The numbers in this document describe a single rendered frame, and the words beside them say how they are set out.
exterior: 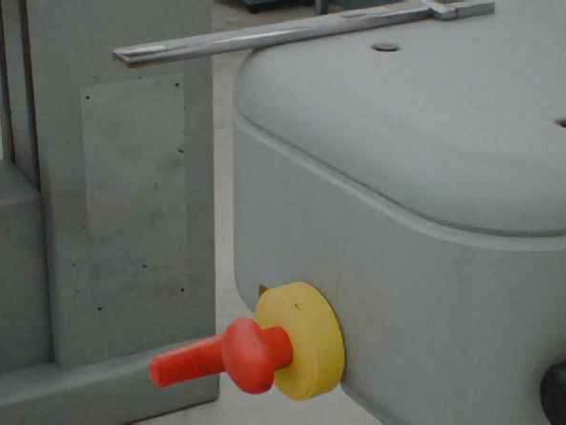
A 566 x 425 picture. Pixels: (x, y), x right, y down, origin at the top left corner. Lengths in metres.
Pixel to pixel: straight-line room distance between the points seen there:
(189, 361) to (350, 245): 0.17
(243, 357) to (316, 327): 0.04
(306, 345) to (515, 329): 0.11
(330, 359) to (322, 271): 0.04
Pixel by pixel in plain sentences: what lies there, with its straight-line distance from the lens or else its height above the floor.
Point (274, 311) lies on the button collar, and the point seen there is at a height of 1.78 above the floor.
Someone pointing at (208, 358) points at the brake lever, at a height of 1.71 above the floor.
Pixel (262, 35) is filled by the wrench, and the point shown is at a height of 1.90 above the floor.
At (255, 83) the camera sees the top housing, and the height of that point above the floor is 1.88.
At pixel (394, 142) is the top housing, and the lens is 0.57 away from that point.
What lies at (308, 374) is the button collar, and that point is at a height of 1.76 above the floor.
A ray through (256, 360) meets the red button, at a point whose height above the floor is 1.77.
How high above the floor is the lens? 2.08
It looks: 24 degrees down
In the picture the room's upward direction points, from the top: 1 degrees clockwise
